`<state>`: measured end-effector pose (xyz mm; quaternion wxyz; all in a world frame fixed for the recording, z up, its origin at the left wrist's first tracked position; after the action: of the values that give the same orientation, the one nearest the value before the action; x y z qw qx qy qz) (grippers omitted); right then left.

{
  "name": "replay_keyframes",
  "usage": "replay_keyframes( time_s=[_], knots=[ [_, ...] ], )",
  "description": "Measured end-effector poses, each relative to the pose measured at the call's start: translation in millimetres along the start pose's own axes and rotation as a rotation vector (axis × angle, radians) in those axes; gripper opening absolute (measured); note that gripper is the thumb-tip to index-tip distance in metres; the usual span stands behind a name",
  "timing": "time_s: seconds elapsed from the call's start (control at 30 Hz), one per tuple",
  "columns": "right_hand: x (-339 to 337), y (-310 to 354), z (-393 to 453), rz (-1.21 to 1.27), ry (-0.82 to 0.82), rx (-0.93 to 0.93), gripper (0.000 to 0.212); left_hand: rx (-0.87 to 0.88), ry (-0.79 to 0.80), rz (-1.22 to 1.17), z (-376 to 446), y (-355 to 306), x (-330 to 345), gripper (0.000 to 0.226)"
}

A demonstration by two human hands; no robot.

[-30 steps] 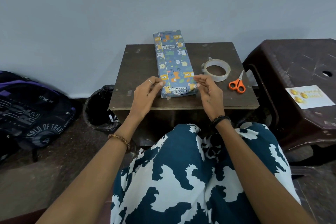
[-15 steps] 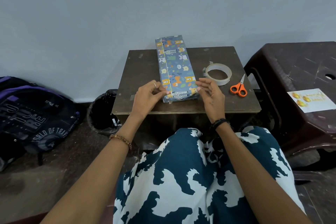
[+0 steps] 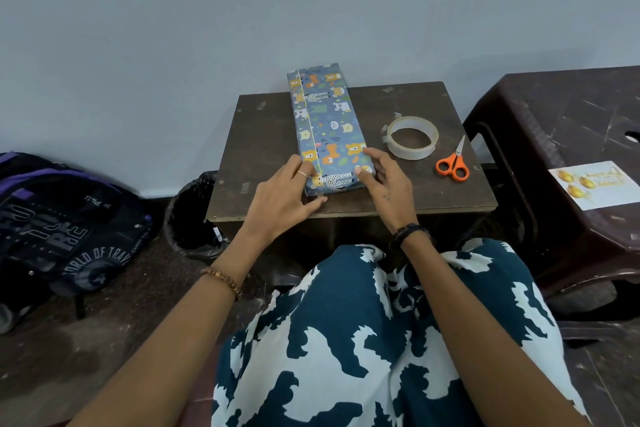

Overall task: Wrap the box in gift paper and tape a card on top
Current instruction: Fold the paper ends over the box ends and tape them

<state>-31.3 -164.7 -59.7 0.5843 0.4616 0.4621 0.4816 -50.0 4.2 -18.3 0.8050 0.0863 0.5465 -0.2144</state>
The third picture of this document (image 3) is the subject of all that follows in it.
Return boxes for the small brown wooden table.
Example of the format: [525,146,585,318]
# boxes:
[206,81,499,222]

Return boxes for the person's right hand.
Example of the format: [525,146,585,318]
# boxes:
[353,147,420,236]

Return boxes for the blue animal-print wrapping paper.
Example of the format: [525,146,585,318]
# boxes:
[287,63,377,197]

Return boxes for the brown plastic stool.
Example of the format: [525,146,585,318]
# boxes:
[462,65,640,298]

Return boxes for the person's left forearm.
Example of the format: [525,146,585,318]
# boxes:
[67,231,261,427]

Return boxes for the brown beaded bracelet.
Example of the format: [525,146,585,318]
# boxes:
[200,266,244,302]

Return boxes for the black purple backpack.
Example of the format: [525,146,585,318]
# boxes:
[0,151,154,335]

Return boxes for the white card with gold stickers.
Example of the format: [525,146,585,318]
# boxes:
[547,160,640,212]

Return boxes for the black trash bin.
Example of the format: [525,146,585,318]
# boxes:
[163,171,232,264]

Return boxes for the person's right forearm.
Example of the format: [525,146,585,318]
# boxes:
[399,229,591,427]

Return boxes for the person's left hand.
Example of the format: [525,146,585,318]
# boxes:
[239,155,329,248]

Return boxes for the teal white patterned trousers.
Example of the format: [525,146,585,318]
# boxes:
[211,239,592,427]

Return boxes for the orange handled scissors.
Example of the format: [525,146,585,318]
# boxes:
[435,135,471,183]

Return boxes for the clear tape roll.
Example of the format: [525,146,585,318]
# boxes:
[381,113,441,161]

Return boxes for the black cord bracelet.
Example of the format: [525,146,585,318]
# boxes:
[388,223,434,250]

